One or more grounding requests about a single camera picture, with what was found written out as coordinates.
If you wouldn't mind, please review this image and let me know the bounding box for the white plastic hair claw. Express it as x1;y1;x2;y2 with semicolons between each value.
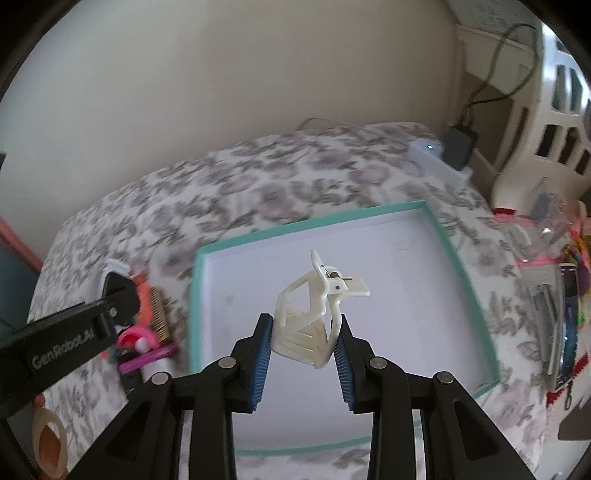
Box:
271;249;370;369

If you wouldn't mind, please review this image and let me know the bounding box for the orange blue carrot knife toy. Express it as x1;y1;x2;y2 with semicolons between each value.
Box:
133;272;152;327

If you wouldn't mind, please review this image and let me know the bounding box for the pink round toy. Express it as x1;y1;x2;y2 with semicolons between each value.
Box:
115;325;178;375

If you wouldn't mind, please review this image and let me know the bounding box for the floral grey blanket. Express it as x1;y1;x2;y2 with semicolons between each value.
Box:
27;121;567;480

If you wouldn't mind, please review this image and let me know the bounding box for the tape roll beige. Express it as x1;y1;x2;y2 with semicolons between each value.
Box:
31;407;68;479

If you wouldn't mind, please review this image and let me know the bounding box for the teal shallow box lid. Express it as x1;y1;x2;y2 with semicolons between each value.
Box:
187;199;502;458

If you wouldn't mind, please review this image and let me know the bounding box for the cluttered side items pile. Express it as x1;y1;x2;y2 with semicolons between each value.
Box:
493;179;591;444

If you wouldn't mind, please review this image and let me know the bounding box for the white router box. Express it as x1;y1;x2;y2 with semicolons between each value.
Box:
408;138;473;191

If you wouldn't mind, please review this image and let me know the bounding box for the black power adapter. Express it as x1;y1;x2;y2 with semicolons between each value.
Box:
442;125;478;171

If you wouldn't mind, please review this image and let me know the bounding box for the white plastic chair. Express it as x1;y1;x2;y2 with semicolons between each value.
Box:
491;25;590;210

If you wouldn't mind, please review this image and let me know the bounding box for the black power cable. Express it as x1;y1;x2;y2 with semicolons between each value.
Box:
461;22;539;135

